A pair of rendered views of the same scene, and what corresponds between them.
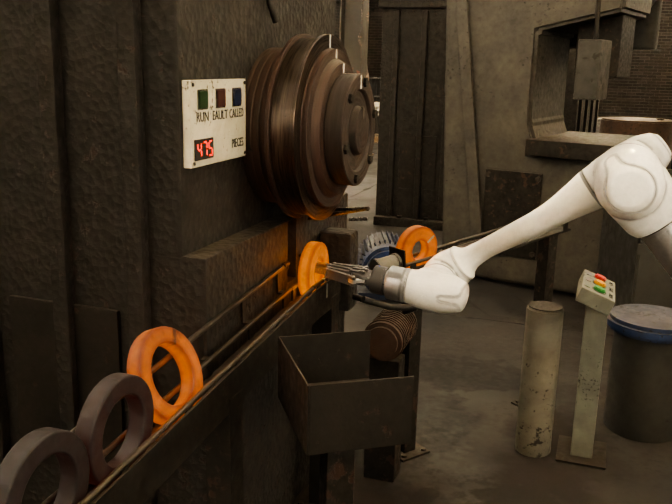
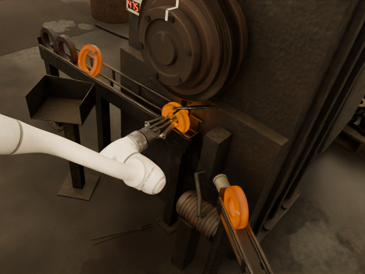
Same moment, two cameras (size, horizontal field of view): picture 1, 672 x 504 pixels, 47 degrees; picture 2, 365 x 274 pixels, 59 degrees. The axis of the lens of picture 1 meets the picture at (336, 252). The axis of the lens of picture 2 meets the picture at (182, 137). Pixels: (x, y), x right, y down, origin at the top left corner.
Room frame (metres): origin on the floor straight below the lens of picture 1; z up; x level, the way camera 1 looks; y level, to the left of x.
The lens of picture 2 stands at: (2.44, -1.04, 1.65)
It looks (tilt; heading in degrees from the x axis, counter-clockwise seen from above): 41 degrees down; 108
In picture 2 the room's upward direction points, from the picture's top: 9 degrees clockwise
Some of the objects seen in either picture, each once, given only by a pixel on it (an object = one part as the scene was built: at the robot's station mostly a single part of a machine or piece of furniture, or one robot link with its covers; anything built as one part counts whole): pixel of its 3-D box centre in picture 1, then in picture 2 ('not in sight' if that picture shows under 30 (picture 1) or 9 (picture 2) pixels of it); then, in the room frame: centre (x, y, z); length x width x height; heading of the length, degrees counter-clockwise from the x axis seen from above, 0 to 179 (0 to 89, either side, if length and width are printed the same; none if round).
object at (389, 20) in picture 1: (436, 115); not in sight; (6.27, -0.78, 0.88); 1.71 x 0.92 x 1.76; 161
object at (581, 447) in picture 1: (590, 368); not in sight; (2.43, -0.86, 0.31); 0.24 x 0.16 x 0.62; 161
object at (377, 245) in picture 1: (384, 263); not in sight; (4.29, -0.28, 0.17); 0.57 x 0.31 x 0.34; 1
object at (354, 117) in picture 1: (352, 130); (167, 47); (2.00, -0.03, 1.11); 0.28 x 0.06 x 0.28; 161
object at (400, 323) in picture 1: (388, 392); (194, 238); (2.30, -0.18, 0.27); 0.22 x 0.13 x 0.53; 161
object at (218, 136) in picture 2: (337, 268); (214, 153); (2.26, -0.01, 0.68); 0.11 x 0.08 x 0.24; 71
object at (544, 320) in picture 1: (538, 379); not in sight; (2.45, -0.69, 0.26); 0.12 x 0.12 x 0.52
